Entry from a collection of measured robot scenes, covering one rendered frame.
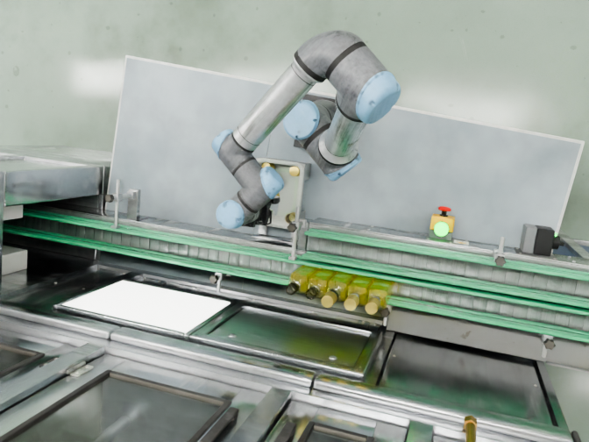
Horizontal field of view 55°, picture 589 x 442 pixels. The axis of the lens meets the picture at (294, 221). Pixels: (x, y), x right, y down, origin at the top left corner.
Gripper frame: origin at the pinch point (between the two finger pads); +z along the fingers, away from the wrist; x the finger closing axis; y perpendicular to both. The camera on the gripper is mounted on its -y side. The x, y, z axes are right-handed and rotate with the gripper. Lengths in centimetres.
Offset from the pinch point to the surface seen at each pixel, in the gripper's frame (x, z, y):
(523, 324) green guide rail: 79, -3, 28
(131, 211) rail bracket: -54, 6, 12
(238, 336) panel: 4.1, -31.9, 35.3
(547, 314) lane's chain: 86, 4, 26
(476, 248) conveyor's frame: 64, 4, 9
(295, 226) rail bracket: 11.1, -8.1, 7.3
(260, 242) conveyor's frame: -4.1, 4.8, 16.3
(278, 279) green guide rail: 5.2, -2.7, 25.8
